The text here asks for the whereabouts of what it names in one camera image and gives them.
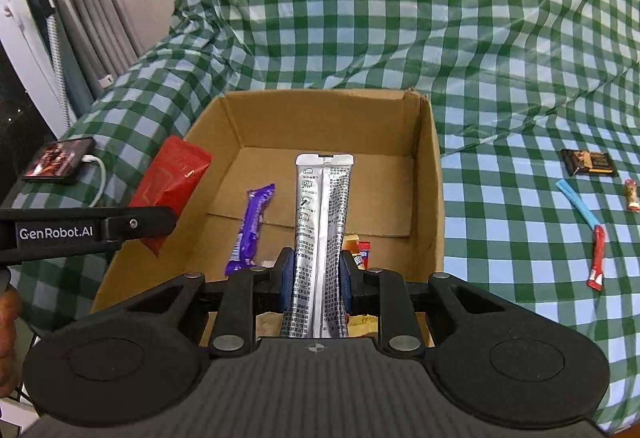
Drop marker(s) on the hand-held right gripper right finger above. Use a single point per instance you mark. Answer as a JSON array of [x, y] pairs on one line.
[[347, 285]]

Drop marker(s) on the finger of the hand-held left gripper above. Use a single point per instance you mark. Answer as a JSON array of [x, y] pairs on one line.
[[150, 223]]

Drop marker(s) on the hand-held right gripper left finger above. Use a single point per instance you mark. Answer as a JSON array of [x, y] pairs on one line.
[[286, 283]]

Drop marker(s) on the red and white snack bar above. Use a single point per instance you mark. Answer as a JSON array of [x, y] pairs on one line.
[[365, 254]]

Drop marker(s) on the gold candy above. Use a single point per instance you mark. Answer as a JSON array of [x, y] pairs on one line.
[[364, 324]]

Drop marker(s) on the yellow snack wrapper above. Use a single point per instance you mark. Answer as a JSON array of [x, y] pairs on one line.
[[352, 242]]

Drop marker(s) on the red snack packet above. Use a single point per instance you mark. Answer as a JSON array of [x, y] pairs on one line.
[[170, 173]]

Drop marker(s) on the purple chocolate bar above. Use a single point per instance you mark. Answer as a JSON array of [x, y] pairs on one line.
[[252, 223]]

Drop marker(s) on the silver stick packet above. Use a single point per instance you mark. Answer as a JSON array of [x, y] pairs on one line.
[[320, 218]]

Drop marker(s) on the cardboard box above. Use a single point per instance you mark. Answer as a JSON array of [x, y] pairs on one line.
[[320, 133]]

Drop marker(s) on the person's left hand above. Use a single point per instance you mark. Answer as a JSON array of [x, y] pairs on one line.
[[7, 338]]

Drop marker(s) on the black smartphone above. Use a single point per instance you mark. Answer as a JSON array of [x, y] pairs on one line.
[[57, 160]]

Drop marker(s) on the blue stick packet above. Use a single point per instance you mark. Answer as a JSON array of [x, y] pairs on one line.
[[577, 202]]

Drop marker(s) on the red stick packet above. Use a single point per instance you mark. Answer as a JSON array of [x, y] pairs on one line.
[[597, 263]]

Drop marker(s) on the black chocolate packet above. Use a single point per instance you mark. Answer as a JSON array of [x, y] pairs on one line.
[[587, 163]]

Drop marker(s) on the green checked blanket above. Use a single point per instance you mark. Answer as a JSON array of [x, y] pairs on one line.
[[400, 8]]

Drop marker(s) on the small brown candy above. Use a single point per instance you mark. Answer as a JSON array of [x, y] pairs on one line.
[[632, 195]]

